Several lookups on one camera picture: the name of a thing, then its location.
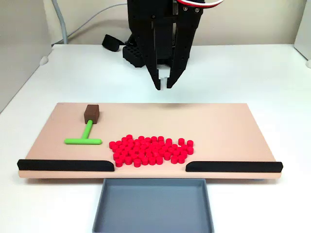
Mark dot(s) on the beige flat board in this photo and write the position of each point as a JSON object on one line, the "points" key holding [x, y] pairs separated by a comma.
{"points": [[194, 121]]}

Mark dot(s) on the red cylindrical disc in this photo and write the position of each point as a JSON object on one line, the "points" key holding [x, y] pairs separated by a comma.
{"points": [[161, 144], [145, 161], [151, 148], [118, 144], [160, 139], [122, 148], [130, 146], [190, 150], [164, 149], [124, 140], [136, 142], [171, 151], [168, 141], [143, 148], [159, 160], [129, 161], [116, 156], [184, 147], [153, 139], [130, 142], [158, 148], [119, 163], [174, 147], [155, 152], [168, 145], [181, 159], [179, 150], [119, 152], [176, 154], [167, 156], [142, 153], [189, 143], [152, 161], [125, 154], [141, 139], [162, 153], [147, 140], [148, 152], [154, 144], [184, 154], [148, 145], [115, 148], [124, 144], [132, 154], [129, 138], [137, 146], [112, 145], [136, 150], [127, 150], [174, 159], [143, 143], [181, 141], [138, 163]]}

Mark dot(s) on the white partition panel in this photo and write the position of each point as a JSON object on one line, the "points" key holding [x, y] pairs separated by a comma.
{"points": [[303, 29]]}

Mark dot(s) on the grey partition panel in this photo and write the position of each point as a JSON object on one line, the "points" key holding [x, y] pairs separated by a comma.
{"points": [[22, 48]]}

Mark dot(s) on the grey shallow tray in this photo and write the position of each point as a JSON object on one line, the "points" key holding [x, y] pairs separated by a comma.
{"points": [[153, 206]]}

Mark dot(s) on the small white bracket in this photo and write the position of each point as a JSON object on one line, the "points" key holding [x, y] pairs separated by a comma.
{"points": [[44, 60], [308, 63]]}

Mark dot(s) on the black rail strip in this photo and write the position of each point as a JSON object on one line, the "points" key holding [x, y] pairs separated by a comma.
{"points": [[233, 167], [65, 165]]}

